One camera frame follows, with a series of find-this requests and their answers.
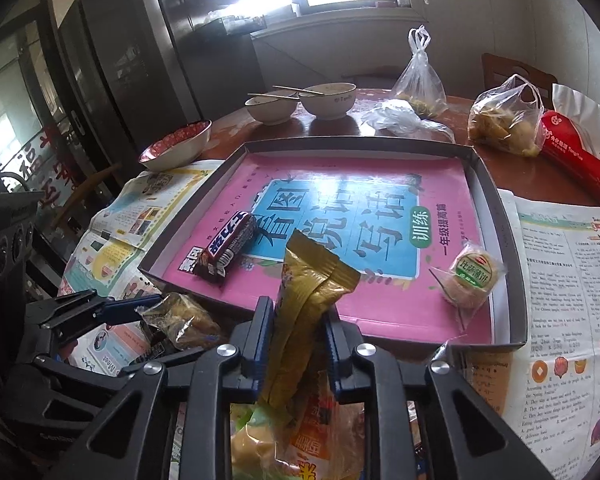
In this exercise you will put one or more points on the red floral bowl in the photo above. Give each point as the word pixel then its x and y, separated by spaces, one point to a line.
pixel 180 147

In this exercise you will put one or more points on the colourful newspaper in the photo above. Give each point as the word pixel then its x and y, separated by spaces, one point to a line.
pixel 130 220

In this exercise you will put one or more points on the pink workbook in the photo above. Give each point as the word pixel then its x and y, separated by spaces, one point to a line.
pixel 340 185

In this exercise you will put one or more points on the red tissue pack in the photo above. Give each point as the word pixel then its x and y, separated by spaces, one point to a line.
pixel 575 155

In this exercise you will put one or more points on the tied clear plastic bag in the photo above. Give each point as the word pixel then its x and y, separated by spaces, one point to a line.
pixel 420 85

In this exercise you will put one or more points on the wooden chair with cutout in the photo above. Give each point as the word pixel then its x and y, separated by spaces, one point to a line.
pixel 517 72

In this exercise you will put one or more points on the pink box lid tray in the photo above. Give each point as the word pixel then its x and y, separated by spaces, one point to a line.
pixel 500 260

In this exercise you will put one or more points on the dark tall cabinet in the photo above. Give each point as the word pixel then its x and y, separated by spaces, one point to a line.
pixel 140 35

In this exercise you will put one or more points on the round biscuit packet green label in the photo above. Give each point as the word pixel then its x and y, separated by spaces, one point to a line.
pixel 472 272

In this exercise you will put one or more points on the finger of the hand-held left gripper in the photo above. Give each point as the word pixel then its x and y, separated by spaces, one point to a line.
pixel 152 358
pixel 125 310

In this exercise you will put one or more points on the chopstick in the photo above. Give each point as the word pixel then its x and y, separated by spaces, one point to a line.
pixel 300 89
pixel 272 94

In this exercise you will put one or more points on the curved wooden chair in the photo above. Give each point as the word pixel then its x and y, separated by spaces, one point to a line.
pixel 92 187

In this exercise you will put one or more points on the orange yellow snack bag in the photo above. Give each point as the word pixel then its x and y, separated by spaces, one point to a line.
pixel 305 440

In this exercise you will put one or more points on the crumpled clear plastic bag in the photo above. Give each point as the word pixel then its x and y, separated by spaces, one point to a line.
pixel 400 117

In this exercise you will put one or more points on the clear pastry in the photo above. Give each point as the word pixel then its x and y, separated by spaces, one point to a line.
pixel 185 320

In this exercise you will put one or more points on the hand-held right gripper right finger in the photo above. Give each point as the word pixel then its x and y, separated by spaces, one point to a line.
pixel 336 360

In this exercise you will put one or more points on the small white bowl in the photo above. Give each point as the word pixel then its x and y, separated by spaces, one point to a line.
pixel 271 110

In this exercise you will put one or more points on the gold snack packet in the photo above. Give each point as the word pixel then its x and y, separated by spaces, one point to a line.
pixel 305 290

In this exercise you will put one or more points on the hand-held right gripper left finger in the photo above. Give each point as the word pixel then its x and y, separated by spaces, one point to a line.
pixel 261 345

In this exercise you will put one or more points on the newspaper with text columns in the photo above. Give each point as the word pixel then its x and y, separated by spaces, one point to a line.
pixel 555 285

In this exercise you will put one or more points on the large white bowl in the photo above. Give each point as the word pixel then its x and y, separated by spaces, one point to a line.
pixel 328 102

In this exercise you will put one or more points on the plastic bag of yellow food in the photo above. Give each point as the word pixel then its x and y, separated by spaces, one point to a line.
pixel 505 120

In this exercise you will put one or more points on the glass door with red lettering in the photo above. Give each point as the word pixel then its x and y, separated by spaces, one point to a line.
pixel 15 125

